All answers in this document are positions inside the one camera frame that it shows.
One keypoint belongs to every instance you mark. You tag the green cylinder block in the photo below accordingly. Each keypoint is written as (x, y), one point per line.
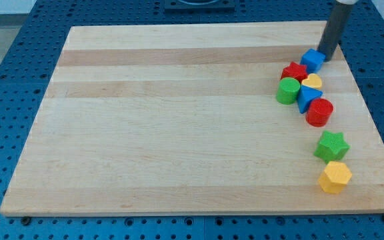
(288, 90)

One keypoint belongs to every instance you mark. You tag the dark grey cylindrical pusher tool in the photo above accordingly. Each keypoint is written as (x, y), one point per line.
(335, 27)

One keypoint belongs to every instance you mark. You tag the red star block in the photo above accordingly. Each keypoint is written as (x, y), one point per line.
(295, 70)

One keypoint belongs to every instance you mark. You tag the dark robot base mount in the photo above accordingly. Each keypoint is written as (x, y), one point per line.
(198, 5)

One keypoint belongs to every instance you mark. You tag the red cylinder block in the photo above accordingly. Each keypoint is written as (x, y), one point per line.
(319, 112)

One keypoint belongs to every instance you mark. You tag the green star block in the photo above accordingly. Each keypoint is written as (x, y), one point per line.
(331, 146)

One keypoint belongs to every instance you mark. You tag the yellow hexagon block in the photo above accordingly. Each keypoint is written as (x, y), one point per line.
(335, 177)

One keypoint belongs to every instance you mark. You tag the yellow heart block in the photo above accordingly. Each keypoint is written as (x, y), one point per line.
(313, 80)

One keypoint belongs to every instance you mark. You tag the blue triangle block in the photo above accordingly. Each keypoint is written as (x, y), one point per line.
(305, 96)

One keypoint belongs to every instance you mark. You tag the blue cube block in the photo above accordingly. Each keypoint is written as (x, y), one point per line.
(313, 60)

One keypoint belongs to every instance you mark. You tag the light wooden board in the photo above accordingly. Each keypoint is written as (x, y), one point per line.
(141, 120)

